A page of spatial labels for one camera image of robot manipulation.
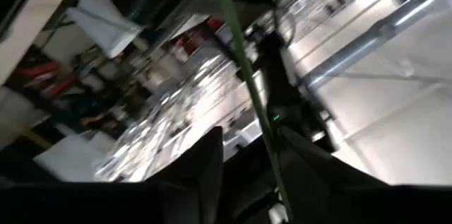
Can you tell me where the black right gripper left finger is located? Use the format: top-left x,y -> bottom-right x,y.
0,126 -> 225,224

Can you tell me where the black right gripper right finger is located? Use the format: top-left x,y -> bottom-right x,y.
280,126 -> 452,224

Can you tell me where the green flower stem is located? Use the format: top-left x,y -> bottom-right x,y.
210,0 -> 295,222

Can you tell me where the white paper sheet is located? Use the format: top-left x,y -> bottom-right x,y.
66,0 -> 143,59

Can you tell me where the light wooden table top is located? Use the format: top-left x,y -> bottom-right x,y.
0,0 -> 84,86

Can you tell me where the aluminium frame bar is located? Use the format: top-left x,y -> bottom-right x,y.
299,0 -> 441,89

